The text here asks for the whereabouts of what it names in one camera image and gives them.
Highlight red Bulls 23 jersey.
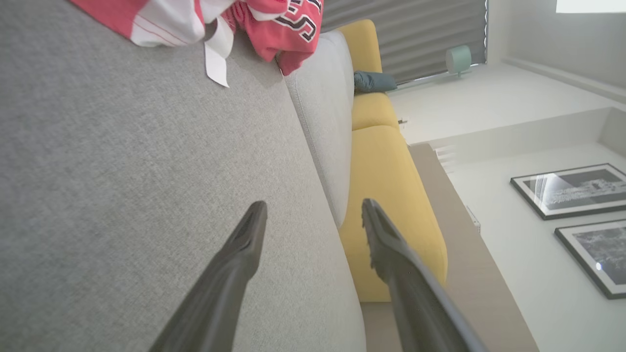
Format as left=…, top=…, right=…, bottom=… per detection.
left=204, top=0, right=324, bottom=88

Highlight grey pleated curtain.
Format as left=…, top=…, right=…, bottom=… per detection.
left=320, top=0, right=488, bottom=85

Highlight yellow sofa backrest cushion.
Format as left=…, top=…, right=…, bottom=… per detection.
left=351, top=92, right=400, bottom=132
left=339, top=125, right=448, bottom=303

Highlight red shorts with white stripes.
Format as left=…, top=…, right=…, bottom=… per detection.
left=68, top=0, right=207, bottom=48

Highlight mint green round lamp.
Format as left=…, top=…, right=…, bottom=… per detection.
left=445, top=45, right=473, bottom=77

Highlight yellow and grey sofa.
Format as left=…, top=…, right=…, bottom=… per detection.
left=0, top=0, right=367, bottom=352

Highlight teal throw pillow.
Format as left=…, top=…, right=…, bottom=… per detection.
left=354, top=71, right=398, bottom=94

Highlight black framed wall picture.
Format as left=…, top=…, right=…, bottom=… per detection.
left=554, top=220, right=626, bottom=300
left=510, top=163, right=626, bottom=221

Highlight grey sofa seat cushion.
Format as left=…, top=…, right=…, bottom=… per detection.
left=284, top=30, right=355, bottom=230

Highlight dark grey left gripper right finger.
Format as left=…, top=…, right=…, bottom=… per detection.
left=361, top=198, right=487, bottom=352

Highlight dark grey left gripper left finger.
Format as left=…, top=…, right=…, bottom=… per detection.
left=149, top=201, right=268, bottom=352

